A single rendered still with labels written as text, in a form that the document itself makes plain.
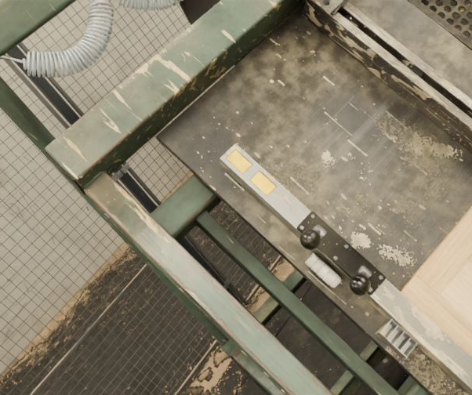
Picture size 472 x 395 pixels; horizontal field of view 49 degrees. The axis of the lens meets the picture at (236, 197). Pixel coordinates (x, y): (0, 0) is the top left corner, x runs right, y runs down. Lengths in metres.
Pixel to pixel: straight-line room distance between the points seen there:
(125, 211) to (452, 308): 0.69
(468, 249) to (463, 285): 0.08
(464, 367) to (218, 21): 0.87
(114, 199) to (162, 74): 0.28
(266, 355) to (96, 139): 0.54
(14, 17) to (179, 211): 0.66
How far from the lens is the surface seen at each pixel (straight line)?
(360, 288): 0.96
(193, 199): 1.16
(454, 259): 1.18
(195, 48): 1.17
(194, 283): 1.03
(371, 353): 2.60
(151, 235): 1.06
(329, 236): 1.08
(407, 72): 1.25
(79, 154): 1.08
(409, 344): 1.14
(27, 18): 1.48
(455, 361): 1.13
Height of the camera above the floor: 2.05
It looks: 24 degrees down
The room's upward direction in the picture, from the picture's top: 38 degrees counter-clockwise
